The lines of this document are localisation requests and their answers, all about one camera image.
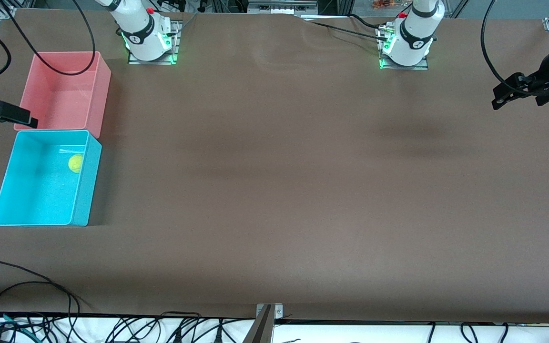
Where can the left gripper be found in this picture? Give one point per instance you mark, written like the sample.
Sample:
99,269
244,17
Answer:
547,68

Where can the yellow tennis ball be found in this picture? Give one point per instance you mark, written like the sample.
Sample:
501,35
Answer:
75,163

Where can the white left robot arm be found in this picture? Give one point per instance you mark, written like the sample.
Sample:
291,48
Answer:
410,38

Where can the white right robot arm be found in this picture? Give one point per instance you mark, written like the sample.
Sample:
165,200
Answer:
141,28

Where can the pink plastic bin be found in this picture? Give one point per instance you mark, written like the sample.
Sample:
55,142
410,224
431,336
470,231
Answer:
65,95

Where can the blue plastic bin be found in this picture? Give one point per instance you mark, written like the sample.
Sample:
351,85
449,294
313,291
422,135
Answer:
36,190

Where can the orange items bag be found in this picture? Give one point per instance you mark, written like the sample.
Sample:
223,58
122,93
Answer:
386,4

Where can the grey metal box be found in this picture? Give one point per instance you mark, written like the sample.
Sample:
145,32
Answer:
281,7

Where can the grey metal bar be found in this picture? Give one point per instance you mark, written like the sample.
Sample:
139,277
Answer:
261,328

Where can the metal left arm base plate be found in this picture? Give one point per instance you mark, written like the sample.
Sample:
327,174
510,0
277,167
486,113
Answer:
403,67

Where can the small metal bracket plate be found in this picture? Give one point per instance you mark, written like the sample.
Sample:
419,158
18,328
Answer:
279,312

